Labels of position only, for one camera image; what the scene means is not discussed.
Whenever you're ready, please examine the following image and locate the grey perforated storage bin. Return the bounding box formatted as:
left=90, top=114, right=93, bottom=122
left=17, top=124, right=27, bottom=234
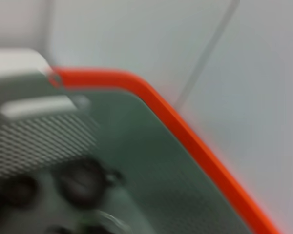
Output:
left=0, top=47, right=254, bottom=234

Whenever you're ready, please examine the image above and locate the small black clay teapot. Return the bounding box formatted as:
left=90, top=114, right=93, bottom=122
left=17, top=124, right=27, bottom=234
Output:
left=57, top=158, right=124, bottom=212

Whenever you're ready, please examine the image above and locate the orange bin carry handle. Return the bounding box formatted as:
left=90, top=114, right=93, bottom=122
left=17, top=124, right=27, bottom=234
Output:
left=48, top=67, right=284, bottom=234

